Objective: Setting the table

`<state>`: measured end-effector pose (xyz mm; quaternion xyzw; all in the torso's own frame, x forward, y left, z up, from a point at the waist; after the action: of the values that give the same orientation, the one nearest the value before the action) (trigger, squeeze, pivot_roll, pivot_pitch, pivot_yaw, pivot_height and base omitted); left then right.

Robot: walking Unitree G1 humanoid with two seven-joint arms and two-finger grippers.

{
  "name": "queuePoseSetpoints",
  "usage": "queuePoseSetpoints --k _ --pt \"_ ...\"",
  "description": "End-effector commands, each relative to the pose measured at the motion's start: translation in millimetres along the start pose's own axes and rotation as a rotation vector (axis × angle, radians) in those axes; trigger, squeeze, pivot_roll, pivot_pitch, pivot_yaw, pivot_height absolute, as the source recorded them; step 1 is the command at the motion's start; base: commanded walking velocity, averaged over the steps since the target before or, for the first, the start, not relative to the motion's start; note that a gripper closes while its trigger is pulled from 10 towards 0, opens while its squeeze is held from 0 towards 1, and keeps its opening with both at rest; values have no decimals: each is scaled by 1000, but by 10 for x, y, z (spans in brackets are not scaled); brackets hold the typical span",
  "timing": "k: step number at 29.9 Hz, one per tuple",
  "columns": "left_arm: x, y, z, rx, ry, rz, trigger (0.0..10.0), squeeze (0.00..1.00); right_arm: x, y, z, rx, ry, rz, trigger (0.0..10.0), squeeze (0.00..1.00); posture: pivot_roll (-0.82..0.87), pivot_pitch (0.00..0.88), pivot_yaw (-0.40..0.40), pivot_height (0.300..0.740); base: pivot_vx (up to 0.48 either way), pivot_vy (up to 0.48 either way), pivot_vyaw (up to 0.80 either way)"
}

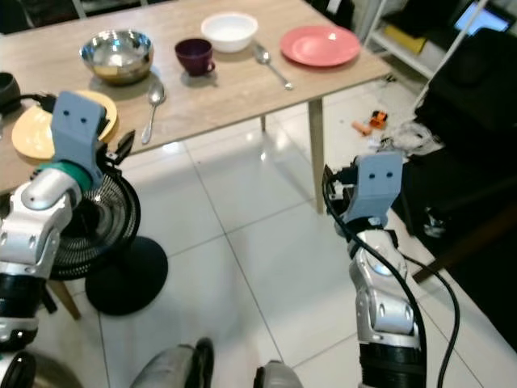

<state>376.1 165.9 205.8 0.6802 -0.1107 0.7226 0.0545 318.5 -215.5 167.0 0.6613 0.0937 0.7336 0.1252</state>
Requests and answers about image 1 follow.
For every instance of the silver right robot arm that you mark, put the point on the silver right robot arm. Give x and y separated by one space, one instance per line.
380 299

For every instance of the silver metal spoon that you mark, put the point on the silver metal spoon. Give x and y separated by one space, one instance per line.
262 54
156 94

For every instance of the yellow plate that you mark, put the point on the yellow plate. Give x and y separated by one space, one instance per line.
34 131

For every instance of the stainless steel bowl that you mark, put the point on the stainless steel bowl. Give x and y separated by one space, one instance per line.
121 56

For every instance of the light wooden table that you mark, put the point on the light wooden table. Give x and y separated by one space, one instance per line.
210 105

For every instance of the dark purple cup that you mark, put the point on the dark purple cup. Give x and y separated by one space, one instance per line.
194 56

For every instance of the black cup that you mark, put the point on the black cup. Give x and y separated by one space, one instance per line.
7 89

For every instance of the black floor fan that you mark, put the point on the black floor fan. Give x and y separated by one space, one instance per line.
129 279

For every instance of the white bowl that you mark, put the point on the white bowl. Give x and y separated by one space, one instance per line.
229 31

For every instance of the grey left robot leg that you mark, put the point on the grey left robot leg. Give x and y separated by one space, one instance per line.
166 368

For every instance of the grey robot leg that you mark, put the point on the grey robot leg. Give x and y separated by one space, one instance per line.
279 378
166 368

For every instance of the pink plate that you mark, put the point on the pink plate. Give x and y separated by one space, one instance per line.
320 45

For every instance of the orange and black tool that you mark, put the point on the orange and black tool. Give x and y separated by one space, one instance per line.
378 120

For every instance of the grey right robot leg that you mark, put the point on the grey right robot leg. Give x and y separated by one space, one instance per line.
279 378

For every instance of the crumpled grey plastic wrap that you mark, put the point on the crumpled grey plastic wrap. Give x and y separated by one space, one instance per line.
412 137

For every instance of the white shelf rack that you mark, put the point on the white shelf rack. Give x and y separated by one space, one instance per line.
404 58

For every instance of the yellow box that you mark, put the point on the yellow box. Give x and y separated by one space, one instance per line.
404 39

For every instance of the brown wooden bar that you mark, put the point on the brown wooden bar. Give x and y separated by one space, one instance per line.
464 249

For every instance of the blue lit screen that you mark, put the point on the blue lit screen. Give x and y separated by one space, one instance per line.
478 18

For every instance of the grey-blue left wrist camera mount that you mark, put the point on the grey-blue left wrist camera mount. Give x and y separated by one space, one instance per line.
78 133

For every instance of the grey-blue wrist camera mount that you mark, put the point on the grey-blue wrist camera mount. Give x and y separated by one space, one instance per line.
371 184
78 133

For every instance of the grey-blue right wrist camera mount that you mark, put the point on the grey-blue right wrist camera mount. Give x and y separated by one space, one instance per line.
371 184

